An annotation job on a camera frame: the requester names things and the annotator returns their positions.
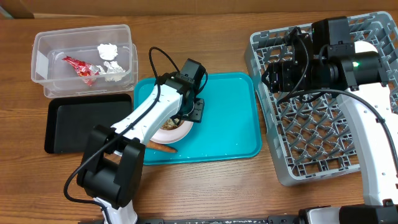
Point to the orange carrot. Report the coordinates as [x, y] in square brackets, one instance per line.
[160, 147]

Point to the black tray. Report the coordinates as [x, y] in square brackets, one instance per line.
[70, 120]

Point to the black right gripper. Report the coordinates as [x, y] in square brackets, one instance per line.
[280, 78]

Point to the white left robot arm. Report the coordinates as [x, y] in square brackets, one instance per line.
[112, 164]

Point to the pink plate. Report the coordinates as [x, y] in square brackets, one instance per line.
[165, 136]

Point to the clear plastic waste bin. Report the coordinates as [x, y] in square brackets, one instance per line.
[59, 78]

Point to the red snack wrapper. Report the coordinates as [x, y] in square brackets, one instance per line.
[83, 69]

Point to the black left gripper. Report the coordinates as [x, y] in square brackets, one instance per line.
[197, 116]

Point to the crumpled white paper in bin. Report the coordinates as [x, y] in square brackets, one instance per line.
[114, 71]

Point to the white shallow bowl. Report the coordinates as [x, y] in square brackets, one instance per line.
[363, 46]

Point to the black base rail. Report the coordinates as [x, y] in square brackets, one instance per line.
[233, 220]

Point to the teal plastic tray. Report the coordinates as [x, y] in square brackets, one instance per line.
[229, 128]

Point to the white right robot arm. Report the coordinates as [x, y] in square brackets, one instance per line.
[326, 60]

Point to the grey dishwasher rack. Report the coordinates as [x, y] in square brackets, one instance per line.
[312, 141]

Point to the white tissue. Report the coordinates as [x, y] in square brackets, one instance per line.
[107, 51]

